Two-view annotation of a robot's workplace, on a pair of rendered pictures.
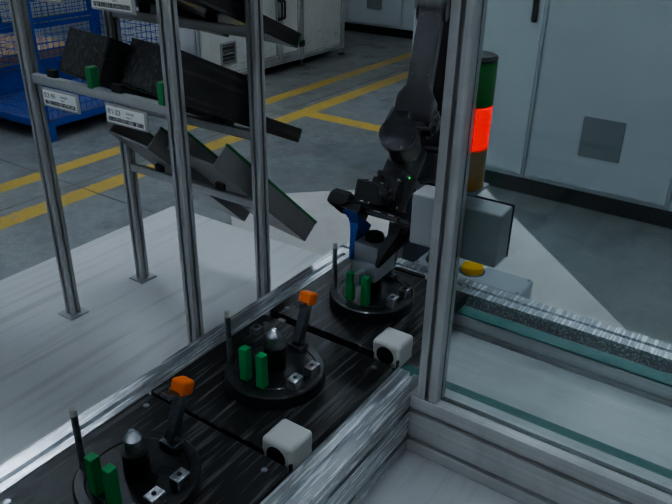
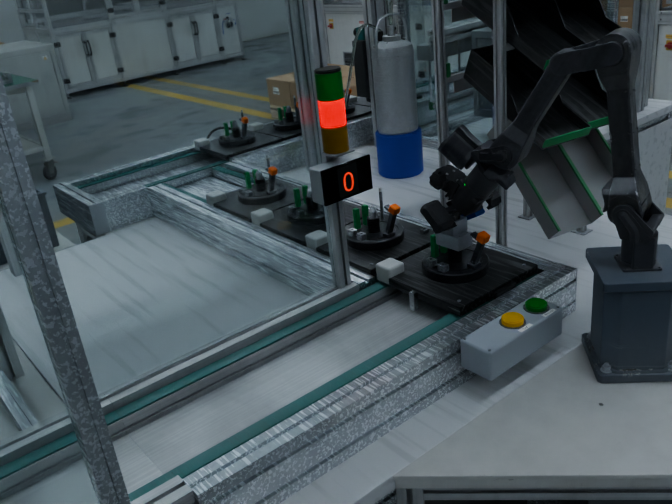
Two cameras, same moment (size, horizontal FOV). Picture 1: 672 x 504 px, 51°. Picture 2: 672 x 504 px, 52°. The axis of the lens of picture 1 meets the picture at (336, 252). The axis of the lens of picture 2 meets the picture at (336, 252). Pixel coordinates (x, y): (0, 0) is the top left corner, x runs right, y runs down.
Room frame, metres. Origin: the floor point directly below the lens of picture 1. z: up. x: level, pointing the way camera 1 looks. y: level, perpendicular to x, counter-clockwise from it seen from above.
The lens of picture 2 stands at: (1.22, -1.38, 1.64)
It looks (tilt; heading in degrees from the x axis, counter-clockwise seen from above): 25 degrees down; 110
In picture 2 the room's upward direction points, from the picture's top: 7 degrees counter-clockwise
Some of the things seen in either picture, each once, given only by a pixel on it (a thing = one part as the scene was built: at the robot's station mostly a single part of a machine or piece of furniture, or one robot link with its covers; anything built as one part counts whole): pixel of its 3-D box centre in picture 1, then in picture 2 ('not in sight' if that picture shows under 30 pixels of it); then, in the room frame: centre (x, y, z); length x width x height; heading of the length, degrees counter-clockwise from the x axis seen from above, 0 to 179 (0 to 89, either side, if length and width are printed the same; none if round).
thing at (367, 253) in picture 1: (370, 255); (449, 228); (0.99, -0.06, 1.06); 0.08 x 0.04 x 0.07; 146
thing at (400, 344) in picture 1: (392, 348); (390, 271); (0.86, -0.09, 0.97); 0.05 x 0.05 x 0.04; 56
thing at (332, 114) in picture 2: not in sight; (332, 111); (0.80, -0.15, 1.33); 0.05 x 0.05 x 0.05
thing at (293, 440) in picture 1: (274, 352); (373, 221); (0.79, 0.08, 1.01); 0.24 x 0.24 x 0.13; 56
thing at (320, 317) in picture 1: (371, 305); (455, 272); (1.00, -0.06, 0.96); 0.24 x 0.24 x 0.02; 56
